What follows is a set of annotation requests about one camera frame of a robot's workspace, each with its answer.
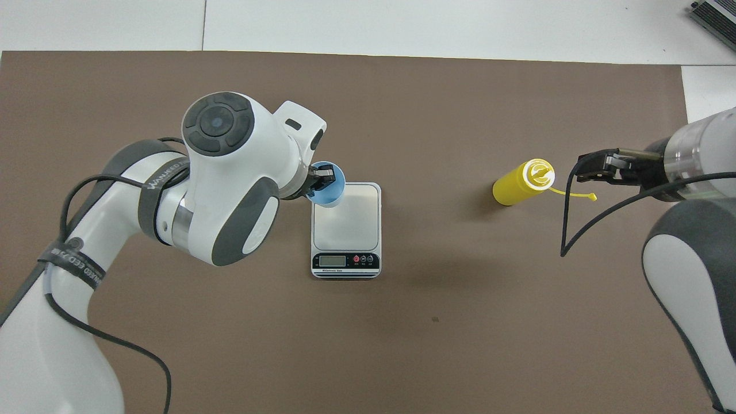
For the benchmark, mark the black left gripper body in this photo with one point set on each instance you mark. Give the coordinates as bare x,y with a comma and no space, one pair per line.
299,185

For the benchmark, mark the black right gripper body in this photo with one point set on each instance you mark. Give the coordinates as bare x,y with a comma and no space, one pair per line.
654,169

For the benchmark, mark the blue plastic cup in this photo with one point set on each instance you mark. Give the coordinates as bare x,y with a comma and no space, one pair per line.
333,196

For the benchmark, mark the yellow squeeze bottle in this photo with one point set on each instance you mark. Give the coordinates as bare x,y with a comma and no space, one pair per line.
512,187

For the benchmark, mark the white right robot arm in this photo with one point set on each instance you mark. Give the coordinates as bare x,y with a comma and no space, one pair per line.
690,276

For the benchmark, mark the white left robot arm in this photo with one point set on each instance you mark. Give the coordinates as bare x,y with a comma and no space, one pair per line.
230,190

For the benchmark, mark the silver digital kitchen scale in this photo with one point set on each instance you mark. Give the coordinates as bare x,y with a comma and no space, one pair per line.
345,230

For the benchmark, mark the grey ribbed metal device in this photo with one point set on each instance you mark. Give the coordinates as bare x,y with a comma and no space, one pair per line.
719,14

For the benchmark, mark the brown table mat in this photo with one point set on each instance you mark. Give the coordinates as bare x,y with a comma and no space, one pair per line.
259,356

